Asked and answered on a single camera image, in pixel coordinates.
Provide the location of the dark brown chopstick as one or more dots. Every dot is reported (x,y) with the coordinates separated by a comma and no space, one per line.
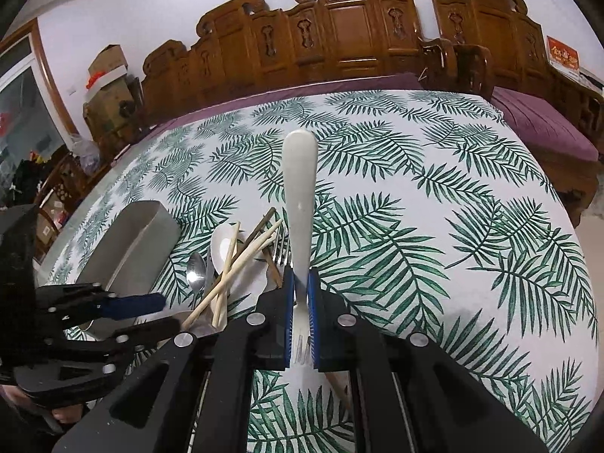
(256,231)

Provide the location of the carved wooden armchair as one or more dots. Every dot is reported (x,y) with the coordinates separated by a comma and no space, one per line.
(498,45)

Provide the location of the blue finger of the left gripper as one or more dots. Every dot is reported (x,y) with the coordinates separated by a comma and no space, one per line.
(121,308)
(147,334)

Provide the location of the purple seat cushion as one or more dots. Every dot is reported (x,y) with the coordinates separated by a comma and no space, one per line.
(537,123)

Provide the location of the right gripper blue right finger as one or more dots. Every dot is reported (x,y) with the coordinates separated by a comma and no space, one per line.
(314,299)

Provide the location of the cardboard boxes stack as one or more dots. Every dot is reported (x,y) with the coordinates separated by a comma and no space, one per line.
(110,109)

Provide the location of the red sign card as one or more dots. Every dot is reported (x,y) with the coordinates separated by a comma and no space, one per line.
(563,55)

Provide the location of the white plastic fork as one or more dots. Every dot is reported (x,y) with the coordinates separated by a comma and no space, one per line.
(299,163)

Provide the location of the person's left hand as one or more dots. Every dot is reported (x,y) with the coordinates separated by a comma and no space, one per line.
(69,414)

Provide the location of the small metal spoon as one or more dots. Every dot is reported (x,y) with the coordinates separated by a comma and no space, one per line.
(196,273)

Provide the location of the light wooden chopstick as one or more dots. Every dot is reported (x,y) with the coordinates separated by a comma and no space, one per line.
(260,242)
(224,242)

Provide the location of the metal fork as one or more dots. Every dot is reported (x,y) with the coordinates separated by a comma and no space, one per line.
(281,255)

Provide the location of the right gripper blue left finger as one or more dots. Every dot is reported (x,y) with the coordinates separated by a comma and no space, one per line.
(289,287)

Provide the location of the palm leaf tablecloth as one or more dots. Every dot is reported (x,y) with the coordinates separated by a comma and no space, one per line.
(430,214)

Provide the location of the white ceramic soup spoon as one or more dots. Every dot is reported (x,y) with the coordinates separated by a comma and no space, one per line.
(217,279)

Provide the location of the grey rectangular utensil tray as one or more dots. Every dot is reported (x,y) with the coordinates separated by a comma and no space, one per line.
(131,255)

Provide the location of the carved wooden bench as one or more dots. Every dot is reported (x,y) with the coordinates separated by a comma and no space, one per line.
(245,47)

